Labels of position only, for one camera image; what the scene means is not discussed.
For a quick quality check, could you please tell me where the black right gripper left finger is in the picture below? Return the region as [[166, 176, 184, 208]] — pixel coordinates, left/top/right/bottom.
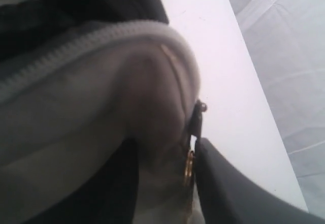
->
[[27, 139, 139, 224]]

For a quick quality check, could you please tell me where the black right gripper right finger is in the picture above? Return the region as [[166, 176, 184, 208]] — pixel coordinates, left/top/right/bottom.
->
[[195, 138, 324, 224]]

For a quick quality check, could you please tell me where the beige fabric duffel bag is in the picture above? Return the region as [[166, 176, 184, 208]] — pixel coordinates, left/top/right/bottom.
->
[[1, 0, 205, 223]]

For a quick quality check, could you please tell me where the white backdrop curtain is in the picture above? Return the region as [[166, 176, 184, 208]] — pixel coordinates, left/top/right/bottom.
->
[[230, 0, 324, 217]]

